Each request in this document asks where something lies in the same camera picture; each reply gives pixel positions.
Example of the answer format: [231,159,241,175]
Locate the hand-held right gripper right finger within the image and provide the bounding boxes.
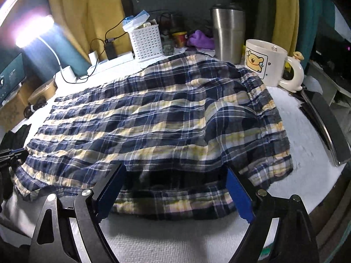
[226,167,320,263]

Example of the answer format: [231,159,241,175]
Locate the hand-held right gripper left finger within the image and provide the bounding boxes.
[29,164,127,263]

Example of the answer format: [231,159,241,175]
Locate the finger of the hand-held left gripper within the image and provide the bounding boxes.
[0,147,29,169]

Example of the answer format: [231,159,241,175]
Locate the blue yellow plaid pants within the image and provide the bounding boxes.
[12,52,294,222]

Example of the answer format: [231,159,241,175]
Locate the dark cloth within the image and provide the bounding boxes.
[0,124,32,151]

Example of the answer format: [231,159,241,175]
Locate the cardboard box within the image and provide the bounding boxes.
[0,82,32,128]

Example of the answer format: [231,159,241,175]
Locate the tablet with teal screen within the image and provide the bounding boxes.
[0,53,26,102]

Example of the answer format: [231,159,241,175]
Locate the white desk lamp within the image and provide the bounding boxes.
[14,14,78,84]

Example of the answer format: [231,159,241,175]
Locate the black smartphone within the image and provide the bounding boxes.
[298,90,351,168]

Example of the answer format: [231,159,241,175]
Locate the teal curtain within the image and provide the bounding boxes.
[296,0,336,63]
[22,23,92,80]

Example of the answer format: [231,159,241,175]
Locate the white power strip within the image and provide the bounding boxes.
[87,50,135,78]

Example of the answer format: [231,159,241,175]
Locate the white cartoon mug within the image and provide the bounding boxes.
[244,39,305,93]

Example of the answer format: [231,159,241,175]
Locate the white plastic basket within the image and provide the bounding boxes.
[129,24,164,62]

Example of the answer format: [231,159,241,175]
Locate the small green figurine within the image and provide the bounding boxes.
[163,39,175,56]

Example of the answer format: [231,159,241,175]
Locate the purple cloth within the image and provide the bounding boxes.
[188,30,216,50]

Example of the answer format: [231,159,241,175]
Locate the stainless steel tumbler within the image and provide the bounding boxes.
[211,3,246,65]

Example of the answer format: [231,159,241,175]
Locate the yellow curtain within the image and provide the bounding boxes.
[254,0,300,58]
[45,0,132,55]

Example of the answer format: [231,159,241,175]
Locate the yellow lidded jar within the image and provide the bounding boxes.
[172,31,189,49]

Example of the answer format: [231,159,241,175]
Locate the blue face mask pack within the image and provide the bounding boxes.
[122,9,150,32]

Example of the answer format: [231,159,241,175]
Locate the black cable bundle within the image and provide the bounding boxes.
[23,95,49,119]

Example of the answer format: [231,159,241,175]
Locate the black charging cable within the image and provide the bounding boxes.
[77,11,176,84]

